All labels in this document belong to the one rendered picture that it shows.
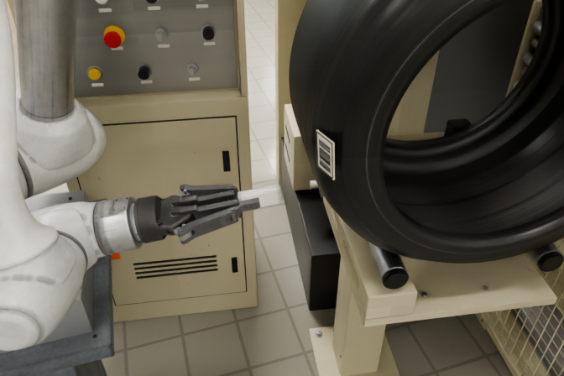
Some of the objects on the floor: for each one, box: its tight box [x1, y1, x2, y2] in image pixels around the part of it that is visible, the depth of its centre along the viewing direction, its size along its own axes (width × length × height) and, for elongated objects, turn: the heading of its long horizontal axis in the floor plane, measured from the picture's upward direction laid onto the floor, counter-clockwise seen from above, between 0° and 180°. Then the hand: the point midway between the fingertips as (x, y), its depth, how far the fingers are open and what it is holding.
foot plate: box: [309, 326, 400, 376], centre depth 169 cm, size 27×27×2 cm
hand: (259, 197), depth 81 cm, fingers closed
